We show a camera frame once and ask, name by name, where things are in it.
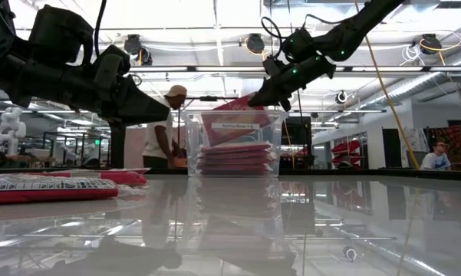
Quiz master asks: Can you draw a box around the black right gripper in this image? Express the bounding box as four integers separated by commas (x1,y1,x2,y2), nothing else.
248,56,337,113

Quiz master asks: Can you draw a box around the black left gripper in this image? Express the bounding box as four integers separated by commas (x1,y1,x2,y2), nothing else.
5,53,171,127

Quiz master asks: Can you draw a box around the person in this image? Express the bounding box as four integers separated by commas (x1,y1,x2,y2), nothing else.
141,84,189,170
420,140,453,172

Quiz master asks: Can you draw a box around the black cabinet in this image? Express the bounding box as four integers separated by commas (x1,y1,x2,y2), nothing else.
282,116,312,172

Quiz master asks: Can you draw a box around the black rectangular panel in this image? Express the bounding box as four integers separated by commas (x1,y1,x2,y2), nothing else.
110,124,127,169

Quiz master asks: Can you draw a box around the overhead LED light bar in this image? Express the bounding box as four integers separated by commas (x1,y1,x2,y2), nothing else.
128,65,425,74

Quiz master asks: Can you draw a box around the clear plastic storage bin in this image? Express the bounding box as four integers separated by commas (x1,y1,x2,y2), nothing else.
182,110,289,179

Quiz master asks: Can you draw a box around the red bin storage shelf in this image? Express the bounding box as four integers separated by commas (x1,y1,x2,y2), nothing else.
331,140,364,169

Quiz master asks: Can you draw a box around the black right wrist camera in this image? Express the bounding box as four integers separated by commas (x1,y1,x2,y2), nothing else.
261,55,291,77

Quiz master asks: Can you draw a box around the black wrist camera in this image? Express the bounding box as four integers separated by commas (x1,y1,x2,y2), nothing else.
29,4,95,67
261,55,291,77

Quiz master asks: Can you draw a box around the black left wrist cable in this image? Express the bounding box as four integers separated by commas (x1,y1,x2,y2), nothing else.
93,0,109,58

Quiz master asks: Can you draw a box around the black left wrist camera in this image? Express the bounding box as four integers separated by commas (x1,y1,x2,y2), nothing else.
29,4,95,67

